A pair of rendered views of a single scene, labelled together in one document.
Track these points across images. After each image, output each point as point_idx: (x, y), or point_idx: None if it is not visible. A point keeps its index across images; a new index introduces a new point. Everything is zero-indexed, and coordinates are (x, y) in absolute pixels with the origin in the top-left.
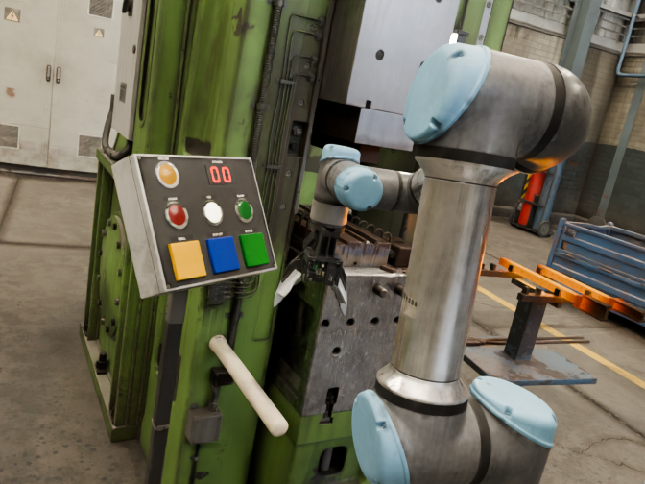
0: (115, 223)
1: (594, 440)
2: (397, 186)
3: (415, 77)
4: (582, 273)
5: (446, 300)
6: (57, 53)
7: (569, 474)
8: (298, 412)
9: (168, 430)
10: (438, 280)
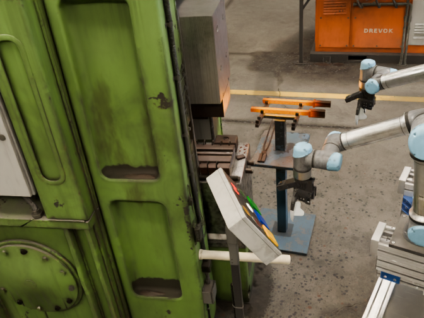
0: (22, 249)
1: (257, 142)
2: (339, 149)
3: (413, 140)
4: None
5: None
6: None
7: (272, 168)
8: (243, 247)
9: (181, 312)
10: None
